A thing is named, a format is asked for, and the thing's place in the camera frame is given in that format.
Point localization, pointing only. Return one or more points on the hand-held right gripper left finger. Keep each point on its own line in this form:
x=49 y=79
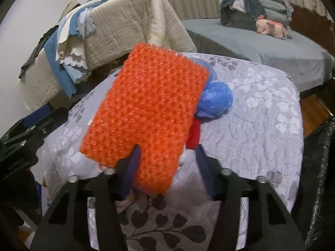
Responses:
x=132 y=167

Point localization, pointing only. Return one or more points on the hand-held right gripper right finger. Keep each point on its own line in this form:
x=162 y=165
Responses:
x=204 y=167

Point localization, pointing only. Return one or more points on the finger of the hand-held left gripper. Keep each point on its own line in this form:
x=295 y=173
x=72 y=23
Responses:
x=38 y=113
x=59 y=120

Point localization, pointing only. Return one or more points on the red plastic wrapper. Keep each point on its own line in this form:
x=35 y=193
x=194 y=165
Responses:
x=193 y=133

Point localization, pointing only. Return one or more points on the orange bubble wrap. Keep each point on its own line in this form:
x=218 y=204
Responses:
x=151 y=104

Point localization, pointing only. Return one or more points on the blue plastic bag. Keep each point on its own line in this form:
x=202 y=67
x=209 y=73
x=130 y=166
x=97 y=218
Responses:
x=214 y=99

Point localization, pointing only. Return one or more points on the black-lined trash bin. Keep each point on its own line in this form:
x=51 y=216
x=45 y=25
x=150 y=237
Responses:
x=319 y=175

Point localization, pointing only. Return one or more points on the grey floral tablecloth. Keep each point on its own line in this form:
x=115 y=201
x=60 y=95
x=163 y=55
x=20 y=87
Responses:
x=248 y=136

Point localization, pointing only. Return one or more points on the dark cloth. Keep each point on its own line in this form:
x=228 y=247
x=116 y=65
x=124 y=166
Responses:
x=34 y=55

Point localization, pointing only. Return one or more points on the blue white scalloped cloth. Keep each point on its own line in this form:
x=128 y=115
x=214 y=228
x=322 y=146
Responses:
x=70 y=57

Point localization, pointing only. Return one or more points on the beige quilt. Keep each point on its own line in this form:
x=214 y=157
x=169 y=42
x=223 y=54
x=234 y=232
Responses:
x=125 y=23

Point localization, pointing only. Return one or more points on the bed with grey sheet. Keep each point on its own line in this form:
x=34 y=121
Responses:
x=235 y=39

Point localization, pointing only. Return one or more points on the pink plush toy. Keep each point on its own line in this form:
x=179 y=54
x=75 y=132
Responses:
x=269 y=27

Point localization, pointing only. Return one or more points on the pile of grey blankets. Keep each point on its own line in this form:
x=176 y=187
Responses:
x=243 y=2

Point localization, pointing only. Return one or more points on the wooden headboard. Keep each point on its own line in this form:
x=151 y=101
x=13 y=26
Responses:
x=311 y=26

